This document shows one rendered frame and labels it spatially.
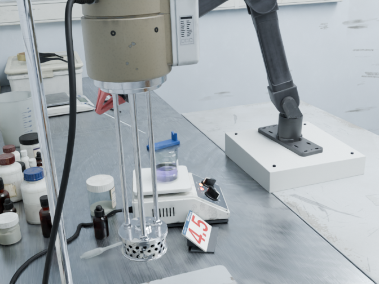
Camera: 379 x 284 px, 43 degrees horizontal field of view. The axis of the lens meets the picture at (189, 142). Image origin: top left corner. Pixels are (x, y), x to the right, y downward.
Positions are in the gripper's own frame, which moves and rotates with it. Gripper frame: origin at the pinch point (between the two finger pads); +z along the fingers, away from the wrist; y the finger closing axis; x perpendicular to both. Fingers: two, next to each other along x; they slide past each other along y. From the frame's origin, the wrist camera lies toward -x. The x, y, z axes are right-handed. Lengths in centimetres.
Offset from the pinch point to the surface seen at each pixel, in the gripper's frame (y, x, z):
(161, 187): 33.0, 2.7, -1.9
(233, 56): -105, 110, -28
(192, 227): 42.5, 7.0, -1.0
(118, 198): 19.2, 6.8, 11.1
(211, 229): 41.8, 12.8, -1.7
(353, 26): -100, 164, -83
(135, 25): 54, -34, -29
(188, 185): 34.4, 6.8, -5.5
